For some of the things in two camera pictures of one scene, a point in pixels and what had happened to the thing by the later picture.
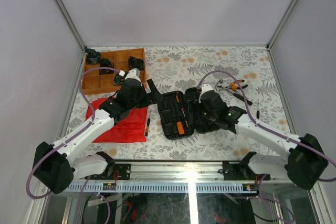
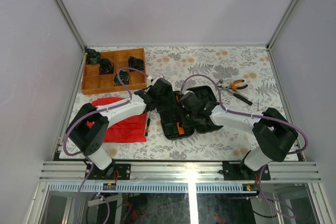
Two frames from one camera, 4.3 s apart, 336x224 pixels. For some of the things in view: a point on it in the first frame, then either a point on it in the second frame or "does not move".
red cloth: [130, 128] does not move
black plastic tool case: [181, 114] does not move
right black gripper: [201, 104] -> [195, 123]
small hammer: [218, 86] does not move
